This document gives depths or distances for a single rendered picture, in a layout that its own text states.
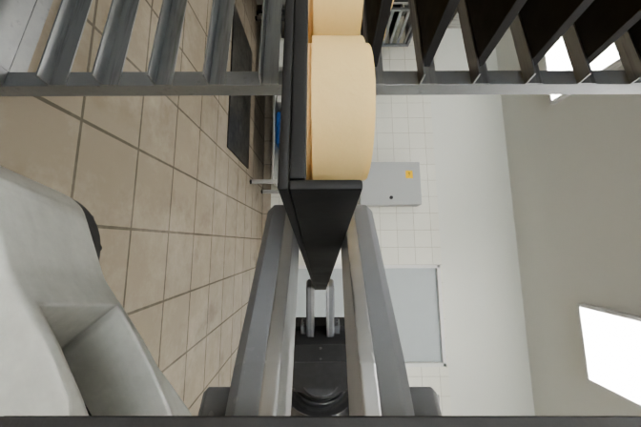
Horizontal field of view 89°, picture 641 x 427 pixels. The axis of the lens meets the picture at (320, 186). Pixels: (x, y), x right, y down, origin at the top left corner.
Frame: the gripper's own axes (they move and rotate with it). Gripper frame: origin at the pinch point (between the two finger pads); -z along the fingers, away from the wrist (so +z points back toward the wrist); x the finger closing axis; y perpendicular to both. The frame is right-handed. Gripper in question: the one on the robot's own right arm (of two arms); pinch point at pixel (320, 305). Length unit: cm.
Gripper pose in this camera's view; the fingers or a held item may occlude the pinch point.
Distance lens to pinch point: 41.4
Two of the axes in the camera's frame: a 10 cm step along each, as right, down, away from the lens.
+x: 10.0, 0.0, 0.0
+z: 0.0, 9.8, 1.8
